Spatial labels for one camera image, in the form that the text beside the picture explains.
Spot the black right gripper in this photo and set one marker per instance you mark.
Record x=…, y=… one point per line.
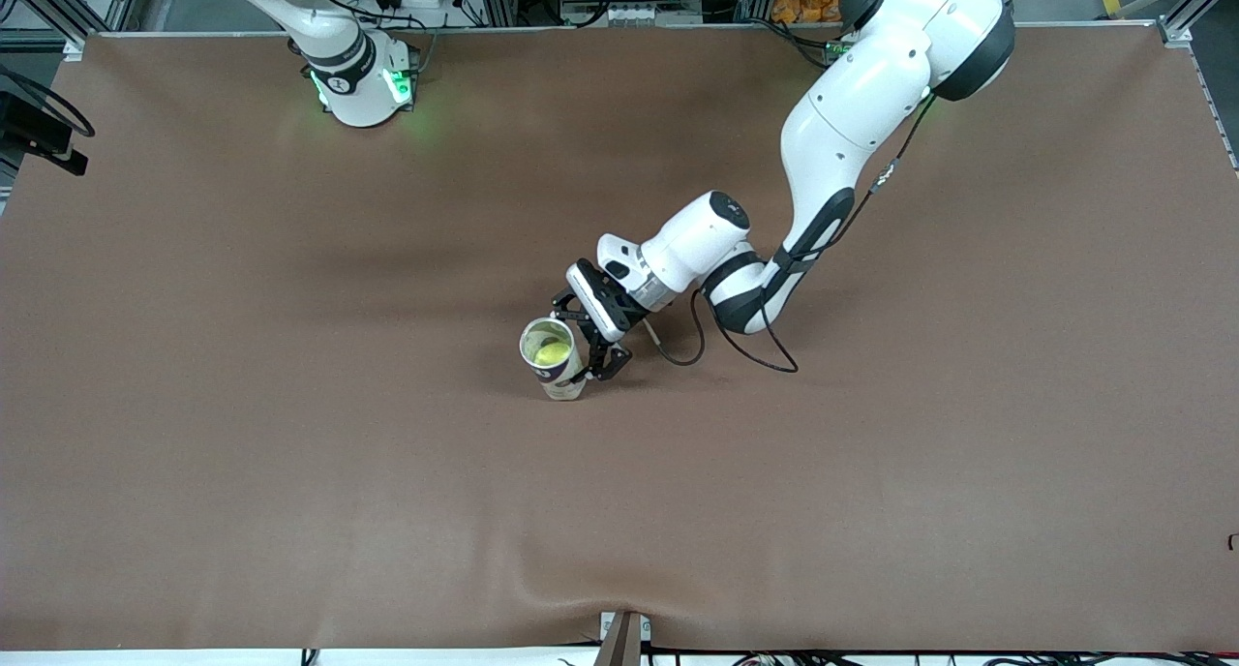
x=35, y=123

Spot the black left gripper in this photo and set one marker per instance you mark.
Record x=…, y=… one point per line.
x=601, y=355

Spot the yellow tennis ball block print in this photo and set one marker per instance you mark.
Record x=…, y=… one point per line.
x=550, y=354

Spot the silver tennis ball can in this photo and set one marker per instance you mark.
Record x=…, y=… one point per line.
x=561, y=385

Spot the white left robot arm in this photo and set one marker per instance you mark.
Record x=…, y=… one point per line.
x=852, y=114

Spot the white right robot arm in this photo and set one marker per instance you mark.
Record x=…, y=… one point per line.
x=358, y=95

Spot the brown table mat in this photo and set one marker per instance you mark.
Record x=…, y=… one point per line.
x=619, y=511

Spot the aluminium frame profile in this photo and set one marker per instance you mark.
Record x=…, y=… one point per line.
x=73, y=46
x=1176, y=35

